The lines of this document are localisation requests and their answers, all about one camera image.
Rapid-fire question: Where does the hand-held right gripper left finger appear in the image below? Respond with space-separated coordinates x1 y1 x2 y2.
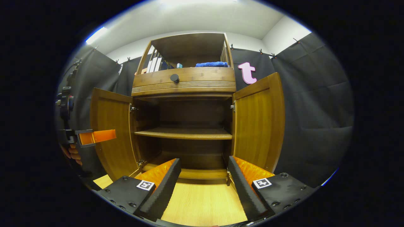
97 158 182 222

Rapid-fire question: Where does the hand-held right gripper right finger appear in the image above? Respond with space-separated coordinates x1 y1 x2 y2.
227 155 318 221

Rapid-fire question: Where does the wooden shoe cabinet door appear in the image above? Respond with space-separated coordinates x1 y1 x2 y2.
232 73 285 173
90 88 141 182

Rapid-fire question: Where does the wooden double-door shoe cabinet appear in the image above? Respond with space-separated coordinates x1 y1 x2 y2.
129 32 237 185

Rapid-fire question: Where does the black backdrop cloth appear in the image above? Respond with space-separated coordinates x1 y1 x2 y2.
55 32 355 188

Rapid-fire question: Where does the wooden drawer with black knob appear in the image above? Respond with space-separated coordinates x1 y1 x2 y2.
132 67 236 97

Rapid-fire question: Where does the blue folded towel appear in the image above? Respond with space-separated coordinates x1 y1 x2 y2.
195 61 229 68

